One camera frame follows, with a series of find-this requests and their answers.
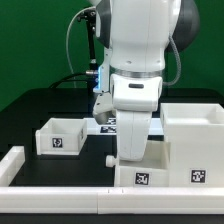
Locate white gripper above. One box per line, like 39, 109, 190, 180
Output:
111, 74, 162, 161

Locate white drawer cabinet housing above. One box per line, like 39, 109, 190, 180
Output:
160, 103, 224, 187

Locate white drawer box with tag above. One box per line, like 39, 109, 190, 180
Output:
106, 140, 170, 187

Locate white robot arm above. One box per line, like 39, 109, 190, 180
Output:
89, 0, 200, 161

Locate white drawer box left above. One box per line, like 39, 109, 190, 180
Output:
35, 118, 87, 155

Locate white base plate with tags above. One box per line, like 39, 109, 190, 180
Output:
86, 118, 164, 136

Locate black camera on stand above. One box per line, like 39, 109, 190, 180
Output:
78, 8, 98, 94

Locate black cables on table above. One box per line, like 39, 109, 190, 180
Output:
49, 71, 90, 90

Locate grey cable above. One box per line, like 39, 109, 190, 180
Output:
65, 6, 98, 89

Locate white front fence rail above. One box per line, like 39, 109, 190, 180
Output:
0, 187, 224, 214

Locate white fence rail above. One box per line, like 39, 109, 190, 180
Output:
0, 187, 224, 214
0, 146, 25, 187

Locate white left fence rail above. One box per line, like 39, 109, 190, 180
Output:
0, 146, 25, 187

